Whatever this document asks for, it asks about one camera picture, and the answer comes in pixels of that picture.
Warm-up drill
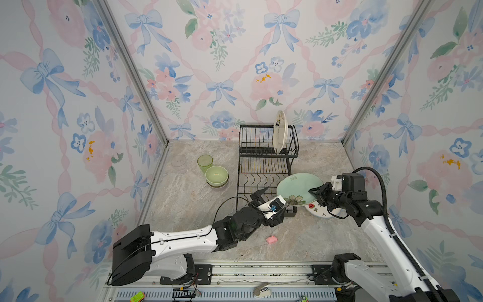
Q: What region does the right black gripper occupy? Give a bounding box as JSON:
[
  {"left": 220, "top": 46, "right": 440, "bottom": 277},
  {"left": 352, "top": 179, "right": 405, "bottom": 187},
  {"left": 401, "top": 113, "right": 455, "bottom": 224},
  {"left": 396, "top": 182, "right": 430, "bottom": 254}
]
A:
[{"left": 309, "top": 182, "right": 351, "bottom": 211}]

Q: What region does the white floral plate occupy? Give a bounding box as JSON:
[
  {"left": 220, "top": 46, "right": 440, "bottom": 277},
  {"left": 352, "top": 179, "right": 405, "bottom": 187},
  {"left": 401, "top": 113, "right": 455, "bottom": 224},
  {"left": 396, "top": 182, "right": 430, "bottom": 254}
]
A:
[{"left": 304, "top": 202, "right": 347, "bottom": 219}]

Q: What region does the pale green plate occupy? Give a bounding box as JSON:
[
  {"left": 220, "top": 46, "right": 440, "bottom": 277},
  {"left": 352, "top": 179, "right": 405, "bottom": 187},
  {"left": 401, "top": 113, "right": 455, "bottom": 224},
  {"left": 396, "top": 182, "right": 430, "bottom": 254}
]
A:
[{"left": 277, "top": 173, "right": 323, "bottom": 206}]

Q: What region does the light green ceramic bowl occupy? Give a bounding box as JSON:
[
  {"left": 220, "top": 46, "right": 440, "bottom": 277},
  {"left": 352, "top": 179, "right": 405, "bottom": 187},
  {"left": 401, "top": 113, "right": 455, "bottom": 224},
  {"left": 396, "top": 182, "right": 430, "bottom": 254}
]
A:
[{"left": 205, "top": 166, "right": 229, "bottom": 186}]

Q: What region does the green glass cup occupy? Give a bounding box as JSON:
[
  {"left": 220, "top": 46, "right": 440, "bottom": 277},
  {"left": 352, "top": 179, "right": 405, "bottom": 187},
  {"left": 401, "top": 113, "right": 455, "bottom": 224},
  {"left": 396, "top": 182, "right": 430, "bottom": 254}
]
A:
[{"left": 197, "top": 154, "right": 213, "bottom": 174}]

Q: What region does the cream patterned plate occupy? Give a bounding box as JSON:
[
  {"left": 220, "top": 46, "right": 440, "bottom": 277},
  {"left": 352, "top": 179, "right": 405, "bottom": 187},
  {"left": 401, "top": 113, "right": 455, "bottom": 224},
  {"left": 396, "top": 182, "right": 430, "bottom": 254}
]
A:
[{"left": 272, "top": 110, "right": 288, "bottom": 154}]

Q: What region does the clear glass cup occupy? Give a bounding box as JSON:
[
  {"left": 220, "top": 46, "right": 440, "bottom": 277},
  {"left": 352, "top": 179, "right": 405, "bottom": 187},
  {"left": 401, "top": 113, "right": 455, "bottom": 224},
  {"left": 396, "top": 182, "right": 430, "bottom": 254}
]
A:
[{"left": 171, "top": 154, "right": 187, "bottom": 168}]

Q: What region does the red white patterned bowl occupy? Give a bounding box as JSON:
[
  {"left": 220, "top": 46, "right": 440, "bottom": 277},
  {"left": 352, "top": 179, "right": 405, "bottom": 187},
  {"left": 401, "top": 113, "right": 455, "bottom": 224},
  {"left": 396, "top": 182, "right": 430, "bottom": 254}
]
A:
[{"left": 208, "top": 182, "right": 228, "bottom": 190}]

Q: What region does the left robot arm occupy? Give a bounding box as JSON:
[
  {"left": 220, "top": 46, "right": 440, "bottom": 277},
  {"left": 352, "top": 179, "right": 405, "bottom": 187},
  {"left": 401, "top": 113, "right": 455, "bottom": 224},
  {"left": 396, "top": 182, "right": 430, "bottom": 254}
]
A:
[{"left": 107, "top": 190, "right": 287, "bottom": 286}]

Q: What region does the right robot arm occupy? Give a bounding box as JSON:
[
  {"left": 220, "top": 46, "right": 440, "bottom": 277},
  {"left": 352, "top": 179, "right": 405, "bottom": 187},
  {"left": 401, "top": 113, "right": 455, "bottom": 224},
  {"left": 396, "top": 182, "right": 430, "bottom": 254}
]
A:
[{"left": 309, "top": 169, "right": 459, "bottom": 301}]

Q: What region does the pink eraser piece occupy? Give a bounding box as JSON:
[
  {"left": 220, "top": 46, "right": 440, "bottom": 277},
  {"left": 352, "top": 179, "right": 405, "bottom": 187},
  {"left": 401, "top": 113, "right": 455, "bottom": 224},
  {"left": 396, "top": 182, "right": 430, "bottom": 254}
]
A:
[{"left": 265, "top": 235, "right": 278, "bottom": 244}]

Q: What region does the green yellow small toy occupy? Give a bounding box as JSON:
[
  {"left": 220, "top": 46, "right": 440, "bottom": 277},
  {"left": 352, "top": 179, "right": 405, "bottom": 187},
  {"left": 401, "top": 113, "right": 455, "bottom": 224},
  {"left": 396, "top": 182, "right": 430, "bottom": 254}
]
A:
[{"left": 130, "top": 291, "right": 145, "bottom": 302}]

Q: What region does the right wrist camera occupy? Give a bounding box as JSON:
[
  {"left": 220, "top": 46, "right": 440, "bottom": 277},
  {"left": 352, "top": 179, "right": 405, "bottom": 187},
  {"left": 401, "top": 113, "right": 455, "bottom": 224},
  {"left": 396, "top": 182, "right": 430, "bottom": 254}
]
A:
[{"left": 331, "top": 175, "right": 343, "bottom": 191}]

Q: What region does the black wire dish rack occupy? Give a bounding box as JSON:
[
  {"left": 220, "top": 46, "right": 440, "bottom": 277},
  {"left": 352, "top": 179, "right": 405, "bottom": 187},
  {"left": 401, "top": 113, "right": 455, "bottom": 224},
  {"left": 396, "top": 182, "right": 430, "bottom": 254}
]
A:
[{"left": 236, "top": 124, "right": 299, "bottom": 210}]

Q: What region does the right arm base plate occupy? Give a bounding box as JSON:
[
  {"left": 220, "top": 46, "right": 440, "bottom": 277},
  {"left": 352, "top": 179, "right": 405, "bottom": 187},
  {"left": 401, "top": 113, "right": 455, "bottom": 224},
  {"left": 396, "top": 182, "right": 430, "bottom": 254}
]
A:
[{"left": 308, "top": 264, "right": 337, "bottom": 285}]

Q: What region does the aluminium rail frame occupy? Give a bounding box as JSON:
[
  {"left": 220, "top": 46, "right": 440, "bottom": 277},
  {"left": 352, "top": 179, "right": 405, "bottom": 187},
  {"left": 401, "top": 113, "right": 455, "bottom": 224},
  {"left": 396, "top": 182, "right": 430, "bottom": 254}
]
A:
[{"left": 98, "top": 260, "right": 395, "bottom": 301}]

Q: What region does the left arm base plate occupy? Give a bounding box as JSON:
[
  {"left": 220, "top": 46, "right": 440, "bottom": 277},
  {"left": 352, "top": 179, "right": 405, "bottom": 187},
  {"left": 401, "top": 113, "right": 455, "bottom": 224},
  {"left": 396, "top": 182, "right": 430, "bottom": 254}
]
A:
[{"left": 160, "top": 264, "right": 213, "bottom": 285}]

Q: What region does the left aluminium corner post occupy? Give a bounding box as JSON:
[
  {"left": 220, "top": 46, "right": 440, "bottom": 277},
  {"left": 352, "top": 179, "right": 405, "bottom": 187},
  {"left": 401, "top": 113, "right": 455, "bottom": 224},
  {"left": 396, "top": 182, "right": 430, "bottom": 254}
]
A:
[{"left": 93, "top": 0, "right": 169, "bottom": 147}]

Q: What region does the aluminium corner post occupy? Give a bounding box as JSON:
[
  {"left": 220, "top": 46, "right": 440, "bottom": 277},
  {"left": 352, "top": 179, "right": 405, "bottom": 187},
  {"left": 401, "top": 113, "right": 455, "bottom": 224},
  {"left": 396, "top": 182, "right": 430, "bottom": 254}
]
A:
[
  {"left": 93, "top": 0, "right": 169, "bottom": 147},
  {"left": 342, "top": 0, "right": 434, "bottom": 147}
]

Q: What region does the right aluminium corner post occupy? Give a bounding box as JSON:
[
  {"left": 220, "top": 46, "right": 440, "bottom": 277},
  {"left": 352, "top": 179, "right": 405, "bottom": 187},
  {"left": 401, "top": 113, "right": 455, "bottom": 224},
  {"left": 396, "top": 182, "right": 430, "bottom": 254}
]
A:
[{"left": 342, "top": 0, "right": 434, "bottom": 147}]

